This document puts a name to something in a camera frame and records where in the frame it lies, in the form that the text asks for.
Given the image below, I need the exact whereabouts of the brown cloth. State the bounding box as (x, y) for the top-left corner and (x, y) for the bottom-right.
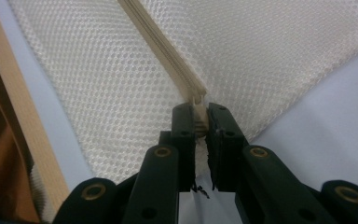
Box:
(0, 38), (42, 224)

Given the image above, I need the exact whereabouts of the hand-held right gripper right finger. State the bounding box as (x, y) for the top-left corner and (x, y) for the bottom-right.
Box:
(204, 102), (337, 224)

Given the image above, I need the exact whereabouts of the white mesh laundry bag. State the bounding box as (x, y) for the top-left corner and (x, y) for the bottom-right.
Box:
(7, 0), (358, 224)

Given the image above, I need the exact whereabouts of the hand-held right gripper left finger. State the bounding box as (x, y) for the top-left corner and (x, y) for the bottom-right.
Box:
(122, 102), (198, 224)

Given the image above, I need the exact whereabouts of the white ribbed cloth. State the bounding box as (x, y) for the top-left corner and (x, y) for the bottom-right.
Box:
(29, 162), (57, 222)

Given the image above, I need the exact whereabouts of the wooden table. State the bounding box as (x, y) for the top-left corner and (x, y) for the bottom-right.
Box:
(0, 0), (72, 224)

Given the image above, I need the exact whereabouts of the light blue table mat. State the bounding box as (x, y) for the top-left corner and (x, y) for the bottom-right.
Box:
(0, 0), (358, 224)

